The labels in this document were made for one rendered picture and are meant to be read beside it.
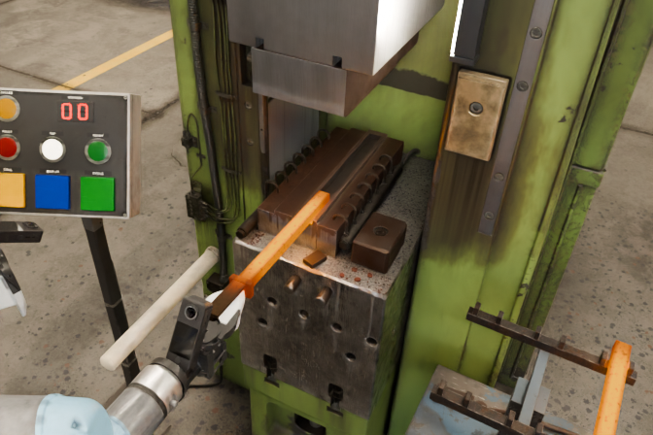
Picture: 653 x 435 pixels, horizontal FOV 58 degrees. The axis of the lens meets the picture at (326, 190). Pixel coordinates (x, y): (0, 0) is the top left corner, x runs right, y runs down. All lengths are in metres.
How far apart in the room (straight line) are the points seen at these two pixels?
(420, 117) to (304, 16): 0.64
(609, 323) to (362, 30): 1.95
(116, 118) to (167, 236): 1.50
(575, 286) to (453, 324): 1.35
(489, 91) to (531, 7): 0.16
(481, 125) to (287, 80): 0.38
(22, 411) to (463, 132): 0.87
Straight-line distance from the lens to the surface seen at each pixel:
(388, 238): 1.28
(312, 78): 1.11
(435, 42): 1.52
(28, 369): 2.46
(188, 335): 0.99
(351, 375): 1.48
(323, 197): 1.33
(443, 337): 1.57
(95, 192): 1.40
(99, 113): 1.40
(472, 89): 1.14
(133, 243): 2.83
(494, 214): 1.29
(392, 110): 1.63
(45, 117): 1.45
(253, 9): 1.12
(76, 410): 0.64
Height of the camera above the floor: 1.81
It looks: 36 degrees down
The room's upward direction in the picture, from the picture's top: 3 degrees clockwise
